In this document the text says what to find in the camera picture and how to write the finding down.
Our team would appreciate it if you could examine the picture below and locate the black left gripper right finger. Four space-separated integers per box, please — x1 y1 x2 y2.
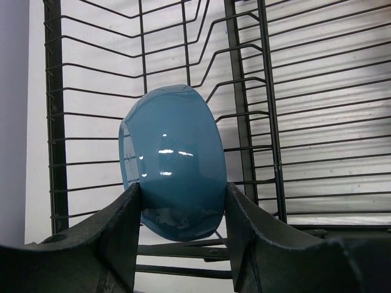
225 183 390 292

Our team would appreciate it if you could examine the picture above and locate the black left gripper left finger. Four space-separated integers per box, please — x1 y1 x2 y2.
1 184 141 292

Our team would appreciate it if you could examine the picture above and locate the blue glossy bowl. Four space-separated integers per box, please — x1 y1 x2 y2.
119 84 227 242

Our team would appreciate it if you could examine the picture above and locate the black wire dish rack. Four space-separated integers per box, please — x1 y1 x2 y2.
43 0 391 280

